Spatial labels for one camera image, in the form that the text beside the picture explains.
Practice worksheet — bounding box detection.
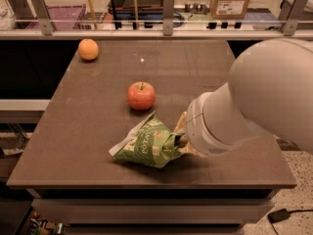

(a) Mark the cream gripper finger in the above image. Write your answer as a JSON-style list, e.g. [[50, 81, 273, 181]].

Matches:
[[178, 142, 205, 158], [173, 112, 187, 135]]

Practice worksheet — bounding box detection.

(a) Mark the green jalapeno chip bag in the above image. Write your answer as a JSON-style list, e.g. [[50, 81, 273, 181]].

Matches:
[[109, 113, 182, 168]]

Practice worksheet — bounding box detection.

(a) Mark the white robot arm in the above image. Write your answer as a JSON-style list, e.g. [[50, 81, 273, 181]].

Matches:
[[178, 38, 313, 155]]

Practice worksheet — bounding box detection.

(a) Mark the red apple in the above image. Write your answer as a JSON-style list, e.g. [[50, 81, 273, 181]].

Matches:
[[127, 81, 157, 111]]

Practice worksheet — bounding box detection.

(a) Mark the black power adapter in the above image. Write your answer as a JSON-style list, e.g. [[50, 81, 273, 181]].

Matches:
[[267, 209, 291, 223]]

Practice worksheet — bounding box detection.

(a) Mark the orange fruit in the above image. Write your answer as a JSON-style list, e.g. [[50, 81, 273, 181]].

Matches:
[[78, 39, 99, 61]]

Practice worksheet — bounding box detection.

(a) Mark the cardboard box with label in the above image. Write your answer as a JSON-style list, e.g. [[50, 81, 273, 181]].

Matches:
[[209, 0, 250, 20]]

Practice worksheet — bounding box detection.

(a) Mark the purple plastic crate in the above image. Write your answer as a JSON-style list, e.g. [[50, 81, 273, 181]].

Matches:
[[25, 3, 88, 30]]

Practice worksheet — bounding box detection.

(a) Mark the metal railing post centre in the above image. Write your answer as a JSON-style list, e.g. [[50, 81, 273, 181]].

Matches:
[[163, 0, 174, 36]]

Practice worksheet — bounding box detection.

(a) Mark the metal railing post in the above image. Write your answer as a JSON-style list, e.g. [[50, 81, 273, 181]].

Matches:
[[163, 0, 174, 36], [281, 0, 308, 36], [31, 0, 55, 35]]

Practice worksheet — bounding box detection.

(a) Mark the metal railing post right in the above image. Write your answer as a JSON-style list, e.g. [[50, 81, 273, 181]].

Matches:
[[281, 0, 308, 36]]

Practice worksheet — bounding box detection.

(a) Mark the metal railing post left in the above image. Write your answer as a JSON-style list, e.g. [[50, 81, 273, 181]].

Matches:
[[31, 0, 55, 35]]

